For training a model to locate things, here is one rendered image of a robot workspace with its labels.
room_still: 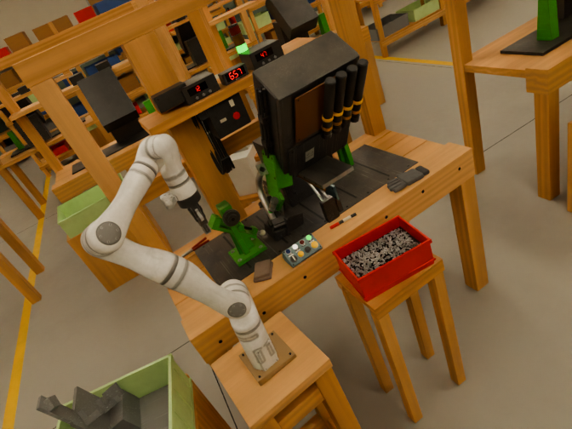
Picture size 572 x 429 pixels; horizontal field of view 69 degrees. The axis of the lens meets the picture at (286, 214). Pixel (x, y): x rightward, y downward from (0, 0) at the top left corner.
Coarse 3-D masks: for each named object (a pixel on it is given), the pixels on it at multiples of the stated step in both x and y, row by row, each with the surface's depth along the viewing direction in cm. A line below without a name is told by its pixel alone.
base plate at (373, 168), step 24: (360, 168) 215; (384, 168) 207; (408, 168) 199; (360, 192) 197; (264, 216) 210; (312, 216) 195; (216, 240) 208; (264, 240) 193; (288, 240) 186; (216, 264) 191
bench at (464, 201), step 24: (360, 144) 241; (384, 144) 230; (408, 144) 221; (432, 144) 212; (456, 192) 206; (456, 216) 217; (192, 240) 220; (480, 240) 222; (480, 264) 230; (168, 288) 194; (480, 288) 238; (192, 312) 173
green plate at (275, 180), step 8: (264, 152) 180; (264, 160) 183; (272, 160) 174; (272, 168) 177; (280, 168) 178; (272, 176) 180; (280, 176) 179; (288, 176) 181; (272, 184) 183; (280, 184) 181; (288, 184) 182; (272, 192) 186
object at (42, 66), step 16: (160, 0) 168; (176, 0) 170; (192, 0) 173; (208, 0) 176; (128, 16) 164; (144, 16) 167; (160, 16) 170; (176, 16) 172; (96, 32) 161; (112, 32) 164; (128, 32) 166; (144, 32) 169; (64, 48) 158; (80, 48) 161; (96, 48) 163; (112, 48) 166; (16, 64) 153; (32, 64) 155; (48, 64) 158; (64, 64) 160; (80, 64) 163; (32, 80) 157
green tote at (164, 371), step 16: (144, 368) 146; (160, 368) 147; (176, 368) 147; (112, 384) 145; (128, 384) 147; (144, 384) 149; (160, 384) 151; (176, 384) 140; (176, 400) 134; (192, 400) 146; (176, 416) 129; (192, 416) 140
